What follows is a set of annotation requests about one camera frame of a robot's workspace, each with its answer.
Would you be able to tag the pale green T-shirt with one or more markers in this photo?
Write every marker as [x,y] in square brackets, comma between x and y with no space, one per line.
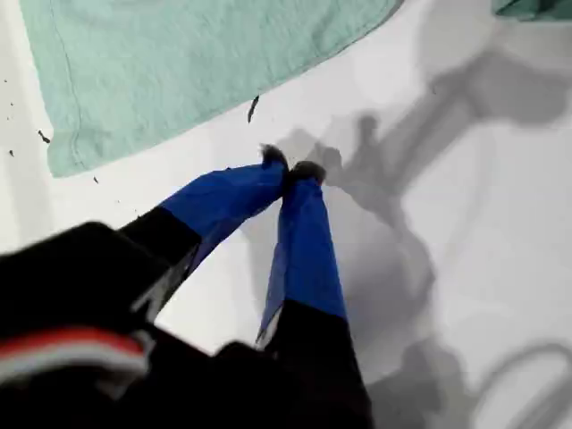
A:
[179,67]

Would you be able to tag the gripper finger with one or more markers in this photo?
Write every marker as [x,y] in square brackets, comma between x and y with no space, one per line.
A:
[223,196]
[306,250]

